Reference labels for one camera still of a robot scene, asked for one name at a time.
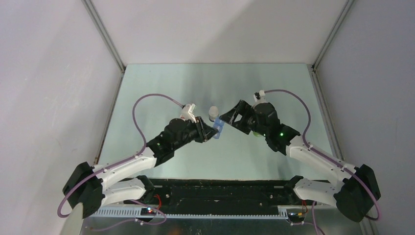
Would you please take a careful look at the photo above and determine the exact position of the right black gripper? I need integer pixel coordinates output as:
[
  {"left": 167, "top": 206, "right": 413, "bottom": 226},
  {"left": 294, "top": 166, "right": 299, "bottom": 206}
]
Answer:
[{"left": 219, "top": 100, "right": 268, "bottom": 137}]

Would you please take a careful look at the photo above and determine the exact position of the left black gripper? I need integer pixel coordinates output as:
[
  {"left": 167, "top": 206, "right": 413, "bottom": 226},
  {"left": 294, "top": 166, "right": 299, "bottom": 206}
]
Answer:
[{"left": 172, "top": 116, "right": 218, "bottom": 151}]

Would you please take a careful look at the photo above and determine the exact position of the blue pill organizer box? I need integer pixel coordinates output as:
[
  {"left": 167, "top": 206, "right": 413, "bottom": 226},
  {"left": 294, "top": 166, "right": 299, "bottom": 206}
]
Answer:
[{"left": 213, "top": 117, "right": 225, "bottom": 139}]

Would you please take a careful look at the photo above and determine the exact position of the white pill bottle blue label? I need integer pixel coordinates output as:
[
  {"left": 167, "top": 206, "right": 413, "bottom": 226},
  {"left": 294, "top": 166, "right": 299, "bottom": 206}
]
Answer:
[{"left": 208, "top": 106, "right": 219, "bottom": 122}]

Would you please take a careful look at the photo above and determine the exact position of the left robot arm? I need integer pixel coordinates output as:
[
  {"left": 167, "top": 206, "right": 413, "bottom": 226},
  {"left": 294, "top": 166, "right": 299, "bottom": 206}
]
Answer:
[{"left": 58, "top": 117, "right": 219, "bottom": 218}]

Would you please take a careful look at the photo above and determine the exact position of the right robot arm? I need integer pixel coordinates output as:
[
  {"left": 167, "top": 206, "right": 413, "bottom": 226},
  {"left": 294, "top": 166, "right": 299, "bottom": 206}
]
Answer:
[{"left": 219, "top": 100, "right": 381, "bottom": 222}]

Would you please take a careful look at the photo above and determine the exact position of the left control board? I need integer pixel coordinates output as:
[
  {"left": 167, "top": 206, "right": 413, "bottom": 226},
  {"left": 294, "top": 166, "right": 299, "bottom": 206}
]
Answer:
[{"left": 140, "top": 207, "right": 158, "bottom": 216}]

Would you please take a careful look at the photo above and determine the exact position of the control board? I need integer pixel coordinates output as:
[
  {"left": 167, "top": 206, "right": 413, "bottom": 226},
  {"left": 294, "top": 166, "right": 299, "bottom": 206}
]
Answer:
[
  {"left": 140, "top": 207, "right": 158, "bottom": 216},
  {"left": 287, "top": 212, "right": 306, "bottom": 218}
]

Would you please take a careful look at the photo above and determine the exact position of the right control board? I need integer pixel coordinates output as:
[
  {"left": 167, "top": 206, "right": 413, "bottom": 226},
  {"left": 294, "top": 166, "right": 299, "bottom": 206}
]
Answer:
[{"left": 287, "top": 212, "right": 306, "bottom": 218}]

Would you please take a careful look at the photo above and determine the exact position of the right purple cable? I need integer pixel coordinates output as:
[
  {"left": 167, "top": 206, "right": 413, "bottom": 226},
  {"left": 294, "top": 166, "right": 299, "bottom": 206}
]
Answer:
[{"left": 264, "top": 89, "right": 382, "bottom": 221}]

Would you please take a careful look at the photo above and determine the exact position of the purple cable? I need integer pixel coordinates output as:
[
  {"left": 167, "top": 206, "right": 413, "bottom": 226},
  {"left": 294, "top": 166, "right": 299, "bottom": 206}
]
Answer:
[
  {"left": 57, "top": 94, "right": 185, "bottom": 218},
  {"left": 264, "top": 89, "right": 382, "bottom": 221}
]

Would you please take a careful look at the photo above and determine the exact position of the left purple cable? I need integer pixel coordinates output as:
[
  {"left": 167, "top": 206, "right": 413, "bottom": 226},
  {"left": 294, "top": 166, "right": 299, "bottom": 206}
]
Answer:
[{"left": 57, "top": 94, "right": 185, "bottom": 218}]

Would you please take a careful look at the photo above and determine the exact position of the left aluminium frame post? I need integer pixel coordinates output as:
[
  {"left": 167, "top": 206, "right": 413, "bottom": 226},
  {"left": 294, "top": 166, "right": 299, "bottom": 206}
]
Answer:
[{"left": 81, "top": 0, "right": 126, "bottom": 73}]

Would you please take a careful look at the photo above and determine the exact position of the aluminium frame post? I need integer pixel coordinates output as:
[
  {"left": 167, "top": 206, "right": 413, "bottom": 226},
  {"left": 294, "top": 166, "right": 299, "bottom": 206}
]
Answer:
[
  {"left": 81, "top": 0, "right": 126, "bottom": 73},
  {"left": 311, "top": 0, "right": 356, "bottom": 72}
]

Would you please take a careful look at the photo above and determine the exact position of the right aluminium frame post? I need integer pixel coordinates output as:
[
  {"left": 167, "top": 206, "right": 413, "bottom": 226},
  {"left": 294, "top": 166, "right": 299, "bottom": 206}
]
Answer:
[{"left": 311, "top": 0, "right": 356, "bottom": 72}]

